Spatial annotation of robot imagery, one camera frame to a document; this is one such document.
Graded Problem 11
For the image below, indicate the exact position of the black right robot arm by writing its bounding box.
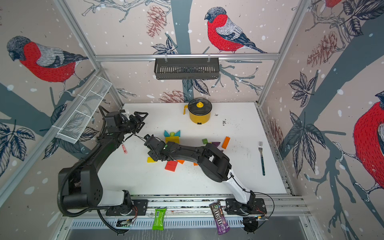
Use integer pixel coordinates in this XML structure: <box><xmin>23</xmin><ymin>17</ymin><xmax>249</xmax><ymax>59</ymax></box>
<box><xmin>144</xmin><ymin>135</ymin><xmax>264</xmax><ymax>216</ymax></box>

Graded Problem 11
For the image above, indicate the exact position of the green snack packet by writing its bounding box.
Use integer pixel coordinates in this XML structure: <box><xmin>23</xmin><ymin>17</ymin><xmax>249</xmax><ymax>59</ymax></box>
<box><xmin>152</xmin><ymin>208</ymin><xmax>167</xmax><ymax>231</ymax></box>

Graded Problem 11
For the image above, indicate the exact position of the long yellow rectangle block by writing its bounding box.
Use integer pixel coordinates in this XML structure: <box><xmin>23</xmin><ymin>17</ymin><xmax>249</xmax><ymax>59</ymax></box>
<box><xmin>165</xmin><ymin>136</ymin><xmax>180</xmax><ymax>141</ymax></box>

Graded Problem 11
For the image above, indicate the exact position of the orange block far right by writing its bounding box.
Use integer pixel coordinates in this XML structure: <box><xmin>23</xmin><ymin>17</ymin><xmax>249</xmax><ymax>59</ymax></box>
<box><xmin>222</xmin><ymin>137</ymin><xmax>231</xmax><ymax>149</ymax></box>

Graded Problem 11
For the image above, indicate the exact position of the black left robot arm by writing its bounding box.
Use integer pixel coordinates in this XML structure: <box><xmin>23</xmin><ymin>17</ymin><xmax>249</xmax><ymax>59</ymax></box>
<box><xmin>57</xmin><ymin>107</ymin><xmax>148</xmax><ymax>218</ymax></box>

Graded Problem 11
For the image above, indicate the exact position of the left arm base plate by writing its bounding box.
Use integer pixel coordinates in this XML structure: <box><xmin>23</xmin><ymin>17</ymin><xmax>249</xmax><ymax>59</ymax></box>
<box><xmin>106</xmin><ymin>200</ymin><xmax>149</xmax><ymax>217</ymax></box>

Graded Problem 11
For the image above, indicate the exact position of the leftmost yellow block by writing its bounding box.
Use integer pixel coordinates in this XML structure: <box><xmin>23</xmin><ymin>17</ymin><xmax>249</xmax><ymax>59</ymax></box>
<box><xmin>147</xmin><ymin>157</ymin><xmax>156</xmax><ymax>163</ymax></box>

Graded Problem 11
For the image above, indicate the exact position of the yellow pot with lid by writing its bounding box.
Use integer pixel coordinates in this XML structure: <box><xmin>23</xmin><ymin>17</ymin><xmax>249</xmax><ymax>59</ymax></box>
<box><xmin>183</xmin><ymin>98</ymin><xmax>213</xmax><ymax>125</ymax></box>

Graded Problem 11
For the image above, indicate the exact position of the red square block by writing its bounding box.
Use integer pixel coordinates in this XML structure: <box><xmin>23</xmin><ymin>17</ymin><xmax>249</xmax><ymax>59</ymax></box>
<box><xmin>165</xmin><ymin>161</ymin><xmax>178</xmax><ymax>172</ymax></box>

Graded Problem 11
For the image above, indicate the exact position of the purple m&m candy packet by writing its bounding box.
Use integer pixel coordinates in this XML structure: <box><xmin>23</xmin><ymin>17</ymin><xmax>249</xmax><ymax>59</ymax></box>
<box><xmin>210</xmin><ymin>201</ymin><xmax>230</xmax><ymax>235</ymax></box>

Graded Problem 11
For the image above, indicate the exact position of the fork with teal handle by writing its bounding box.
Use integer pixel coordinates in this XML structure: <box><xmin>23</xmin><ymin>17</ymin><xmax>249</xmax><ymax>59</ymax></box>
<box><xmin>258</xmin><ymin>142</ymin><xmax>266</xmax><ymax>176</ymax></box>

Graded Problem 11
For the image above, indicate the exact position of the black wire shelf basket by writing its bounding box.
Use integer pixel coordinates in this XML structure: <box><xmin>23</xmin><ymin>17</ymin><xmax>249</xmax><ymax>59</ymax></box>
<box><xmin>154</xmin><ymin>58</ymin><xmax>220</xmax><ymax>80</ymax></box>

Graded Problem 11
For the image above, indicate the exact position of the pink small object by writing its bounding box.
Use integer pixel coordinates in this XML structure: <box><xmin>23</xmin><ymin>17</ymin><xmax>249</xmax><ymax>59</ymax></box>
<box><xmin>122</xmin><ymin>144</ymin><xmax>128</xmax><ymax>155</ymax></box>

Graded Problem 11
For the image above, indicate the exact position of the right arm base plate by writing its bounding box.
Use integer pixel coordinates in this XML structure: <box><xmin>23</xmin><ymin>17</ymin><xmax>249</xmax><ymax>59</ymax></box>
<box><xmin>225</xmin><ymin>198</ymin><xmax>268</xmax><ymax>217</ymax></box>

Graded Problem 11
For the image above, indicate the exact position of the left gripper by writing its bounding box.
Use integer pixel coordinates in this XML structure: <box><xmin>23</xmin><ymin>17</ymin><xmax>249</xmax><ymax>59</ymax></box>
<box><xmin>118</xmin><ymin>111</ymin><xmax>148</xmax><ymax>136</ymax></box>

